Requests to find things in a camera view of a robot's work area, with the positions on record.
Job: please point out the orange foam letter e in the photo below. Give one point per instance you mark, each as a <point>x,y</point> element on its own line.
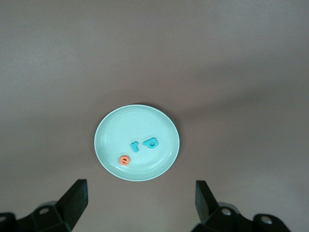
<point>124,163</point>

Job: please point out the teal foam letter r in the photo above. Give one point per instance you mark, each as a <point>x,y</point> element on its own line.
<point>135,148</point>

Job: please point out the teal foam letter d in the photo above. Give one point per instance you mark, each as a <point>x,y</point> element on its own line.
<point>146,142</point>

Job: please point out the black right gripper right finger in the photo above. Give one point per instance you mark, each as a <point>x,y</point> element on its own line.
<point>210,210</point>

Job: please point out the pale green plate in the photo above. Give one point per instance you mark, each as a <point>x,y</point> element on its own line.
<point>135,125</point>

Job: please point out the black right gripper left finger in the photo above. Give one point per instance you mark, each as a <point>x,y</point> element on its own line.
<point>70,207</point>

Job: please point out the brown table cover sheet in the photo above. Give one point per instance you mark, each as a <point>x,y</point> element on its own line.
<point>72,60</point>

